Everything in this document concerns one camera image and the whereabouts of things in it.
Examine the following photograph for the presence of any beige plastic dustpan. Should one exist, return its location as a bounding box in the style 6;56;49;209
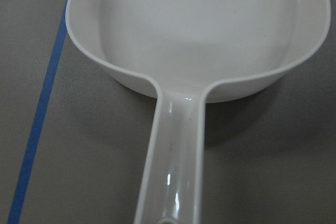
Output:
66;0;331;223

